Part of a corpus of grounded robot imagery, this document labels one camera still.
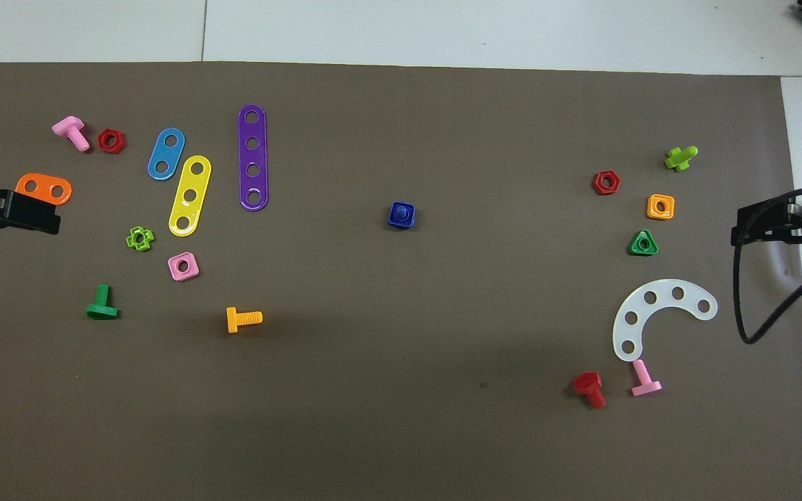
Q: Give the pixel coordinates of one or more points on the blue square plastic nut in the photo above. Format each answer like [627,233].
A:
[392,220]

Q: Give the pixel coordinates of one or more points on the orange heart-shaped plastic plate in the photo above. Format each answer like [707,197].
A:
[44,186]

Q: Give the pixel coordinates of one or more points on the pink plastic screw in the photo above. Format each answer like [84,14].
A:
[646,388]
[69,127]

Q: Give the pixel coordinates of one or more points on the red hexagonal plastic nut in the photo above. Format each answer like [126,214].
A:
[596,179]
[102,136]

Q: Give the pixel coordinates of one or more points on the lime green cross nut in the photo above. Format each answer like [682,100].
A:
[130,240]

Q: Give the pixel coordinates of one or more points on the lime green plastic screw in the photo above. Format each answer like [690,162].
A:
[679,160]

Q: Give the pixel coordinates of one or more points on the dark green plastic screw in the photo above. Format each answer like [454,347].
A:
[101,312]

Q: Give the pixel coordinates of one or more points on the white curved five-hole plate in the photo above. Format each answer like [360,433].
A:
[663,291]

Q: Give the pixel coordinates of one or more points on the orange square plastic nut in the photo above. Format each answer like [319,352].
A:
[651,215]

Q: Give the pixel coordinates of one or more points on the dark green triangular nut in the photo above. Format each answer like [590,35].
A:
[634,251]

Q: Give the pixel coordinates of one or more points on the blue two-hole plastic plate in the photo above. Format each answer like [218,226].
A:
[166,154]

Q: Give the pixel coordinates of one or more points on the pink square plastic nut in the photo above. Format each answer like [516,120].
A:
[174,274]

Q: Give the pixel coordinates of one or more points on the yellow three-hole plastic plate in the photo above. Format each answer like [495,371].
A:
[193,182]

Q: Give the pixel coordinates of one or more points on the red plastic screw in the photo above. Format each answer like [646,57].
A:
[586,383]

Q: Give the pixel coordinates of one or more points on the purple four-hole plastic plate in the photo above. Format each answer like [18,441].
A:
[253,157]

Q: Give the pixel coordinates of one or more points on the orange plastic screw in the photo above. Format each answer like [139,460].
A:
[248,319]

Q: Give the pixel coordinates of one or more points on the brown table mat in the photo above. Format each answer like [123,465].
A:
[401,362]

